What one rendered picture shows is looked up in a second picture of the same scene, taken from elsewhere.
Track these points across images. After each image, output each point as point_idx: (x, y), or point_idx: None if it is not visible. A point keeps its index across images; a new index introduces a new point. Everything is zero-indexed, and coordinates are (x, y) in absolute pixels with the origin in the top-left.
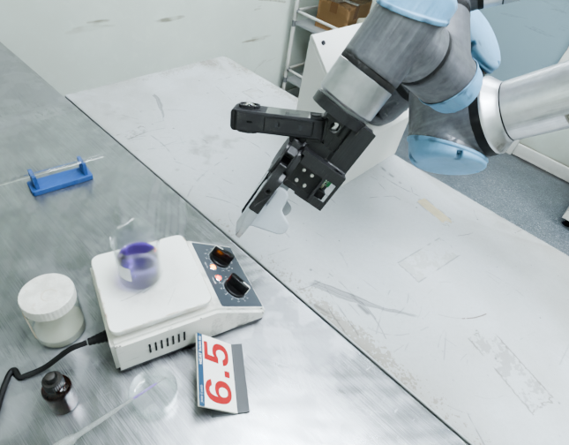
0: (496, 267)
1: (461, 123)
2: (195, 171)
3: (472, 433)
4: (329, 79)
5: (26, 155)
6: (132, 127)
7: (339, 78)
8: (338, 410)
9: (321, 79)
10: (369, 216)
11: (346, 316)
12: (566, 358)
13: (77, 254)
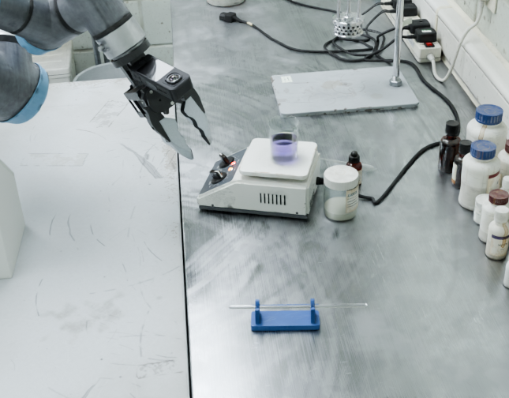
0: (18, 140)
1: (29, 54)
2: (143, 289)
3: (169, 109)
4: (139, 33)
5: (305, 373)
6: (151, 379)
7: (138, 26)
8: (220, 135)
9: None
10: (46, 196)
11: (163, 158)
12: (71, 104)
13: (307, 251)
